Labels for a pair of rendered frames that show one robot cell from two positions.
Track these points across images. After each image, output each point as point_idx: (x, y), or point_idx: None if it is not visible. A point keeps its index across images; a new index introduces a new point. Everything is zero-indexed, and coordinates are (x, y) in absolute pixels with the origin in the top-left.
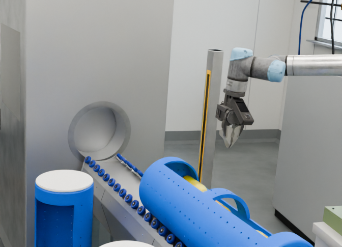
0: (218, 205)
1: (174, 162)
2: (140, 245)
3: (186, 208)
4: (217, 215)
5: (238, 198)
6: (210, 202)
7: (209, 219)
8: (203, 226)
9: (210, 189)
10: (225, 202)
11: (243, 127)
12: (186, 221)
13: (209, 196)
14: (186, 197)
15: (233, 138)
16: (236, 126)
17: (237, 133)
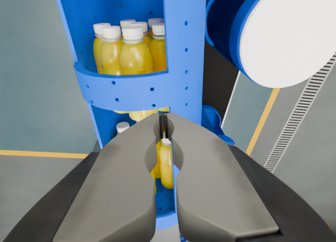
0: (170, 37)
1: (156, 215)
2: (257, 68)
3: (199, 92)
4: (187, 9)
5: (96, 75)
6: (176, 60)
7: (197, 16)
8: (203, 18)
9: (154, 108)
10: (97, 125)
11: (26, 229)
12: (203, 70)
13: (168, 82)
14: (192, 115)
15: (150, 135)
16: (116, 234)
17: (107, 168)
